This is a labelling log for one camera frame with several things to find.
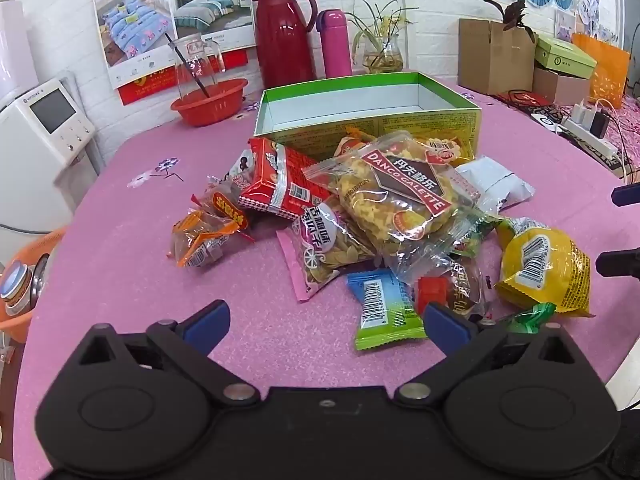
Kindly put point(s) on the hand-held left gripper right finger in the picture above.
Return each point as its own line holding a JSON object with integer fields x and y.
{"x": 447, "y": 326}

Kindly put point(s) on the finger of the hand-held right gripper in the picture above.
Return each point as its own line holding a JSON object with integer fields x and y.
{"x": 620, "y": 263}
{"x": 627, "y": 196}

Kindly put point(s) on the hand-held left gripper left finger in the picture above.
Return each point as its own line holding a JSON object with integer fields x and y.
{"x": 207, "y": 324}

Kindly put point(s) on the clear red brown snack packet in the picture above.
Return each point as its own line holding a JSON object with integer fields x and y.
{"x": 460, "y": 292}

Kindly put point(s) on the blue and green snack packet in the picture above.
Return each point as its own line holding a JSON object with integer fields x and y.
{"x": 380, "y": 305}

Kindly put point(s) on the brown date packet yellow label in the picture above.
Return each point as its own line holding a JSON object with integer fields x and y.
{"x": 225, "y": 205}

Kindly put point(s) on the white grey snack packet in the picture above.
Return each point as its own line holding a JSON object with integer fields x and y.
{"x": 495, "y": 180}

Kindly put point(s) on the pink melon seed packet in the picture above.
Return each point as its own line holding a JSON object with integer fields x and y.
{"x": 320, "y": 250}

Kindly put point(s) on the clear yellow biscuit packet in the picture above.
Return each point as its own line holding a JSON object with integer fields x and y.
{"x": 395, "y": 195}

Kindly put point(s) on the white packet with brown balls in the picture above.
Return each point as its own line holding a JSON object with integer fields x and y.
{"x": 241, "y": 164}

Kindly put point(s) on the orange yellow snack packet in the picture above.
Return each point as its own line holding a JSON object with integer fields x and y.
{"x": 350, "y": 142}

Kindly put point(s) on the green cardboard box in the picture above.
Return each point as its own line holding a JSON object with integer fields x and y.
{"x": 310, "y": 130}

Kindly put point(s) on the white power strip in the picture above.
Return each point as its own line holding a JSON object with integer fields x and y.
{"x": 595, "y": 142}

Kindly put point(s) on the pink floral tablecloth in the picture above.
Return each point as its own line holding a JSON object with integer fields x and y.
{"x": 150, "y": 285}

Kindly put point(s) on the black phone charger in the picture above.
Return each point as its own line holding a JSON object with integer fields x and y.
{"x": 600, "y": 122}

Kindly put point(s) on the orange gift bag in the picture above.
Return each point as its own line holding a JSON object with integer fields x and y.
{"x": 610, "y": 70}

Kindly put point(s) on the small cardboard box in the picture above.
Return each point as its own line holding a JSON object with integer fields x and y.
{"x": 555, "y": 85}

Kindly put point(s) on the green shoe box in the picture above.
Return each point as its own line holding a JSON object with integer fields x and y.
{"x": 565, "y": 57}

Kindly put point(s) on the metal bowl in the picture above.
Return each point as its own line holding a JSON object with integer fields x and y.
{"x": 39, "y": 280}

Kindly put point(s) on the orange plastic basket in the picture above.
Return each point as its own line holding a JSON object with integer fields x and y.
{"x": 50, "y": 240}

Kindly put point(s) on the large cardboard box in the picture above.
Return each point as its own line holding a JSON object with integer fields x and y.
{"x": 490, "y": 60}

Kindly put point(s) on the white blue rimmed bowl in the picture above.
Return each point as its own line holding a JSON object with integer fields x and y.
{"x": 15, "y": 282}

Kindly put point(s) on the red plastic basin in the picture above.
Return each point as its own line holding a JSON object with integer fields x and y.
{"x": 210, "y": 110}

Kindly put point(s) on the purple leafed plant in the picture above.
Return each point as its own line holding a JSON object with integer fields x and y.
{"x": 515, "y": 12}

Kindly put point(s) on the white appliance with screen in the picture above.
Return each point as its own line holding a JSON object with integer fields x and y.
{"x": 40, "y": 160}

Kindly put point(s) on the black stirring stick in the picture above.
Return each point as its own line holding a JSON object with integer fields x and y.
{"x": 186, "y": 66}

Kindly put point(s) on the glass pitcher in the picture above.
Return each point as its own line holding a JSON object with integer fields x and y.
{"x": 200, "y": 57}

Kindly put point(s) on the plant in glass vase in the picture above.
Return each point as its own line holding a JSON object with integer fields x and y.
{"x": 382, "y": 57}

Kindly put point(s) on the red thermos jug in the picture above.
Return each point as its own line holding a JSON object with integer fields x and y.
{"x": 282, "y": 35}

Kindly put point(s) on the pink insulated bottle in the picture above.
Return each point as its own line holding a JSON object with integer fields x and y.
{"x": 335, "y": 45}

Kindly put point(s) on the wall calendar poster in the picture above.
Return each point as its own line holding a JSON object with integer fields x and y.
{"x": 135, "y": 20}

